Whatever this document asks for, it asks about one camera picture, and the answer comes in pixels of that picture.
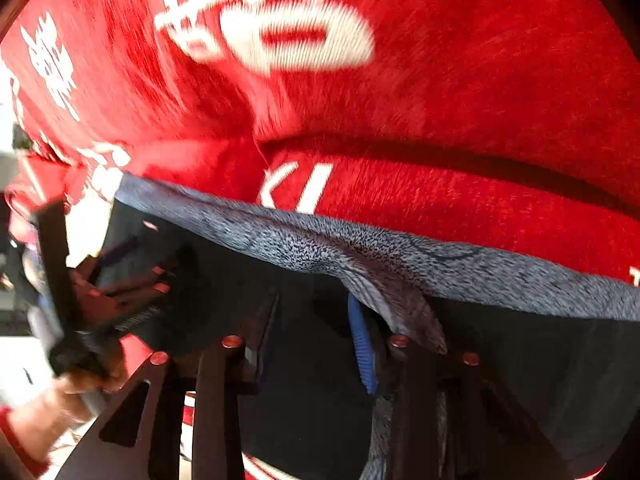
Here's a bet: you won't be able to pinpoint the black pants with blue trim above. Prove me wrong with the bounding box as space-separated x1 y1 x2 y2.
89 173 640 480

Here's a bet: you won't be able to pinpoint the operator left hand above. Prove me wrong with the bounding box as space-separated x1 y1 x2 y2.
8 268 132 461

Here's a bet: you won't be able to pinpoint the red quilt with white characters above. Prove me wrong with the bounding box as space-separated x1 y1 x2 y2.
0 0 640 480

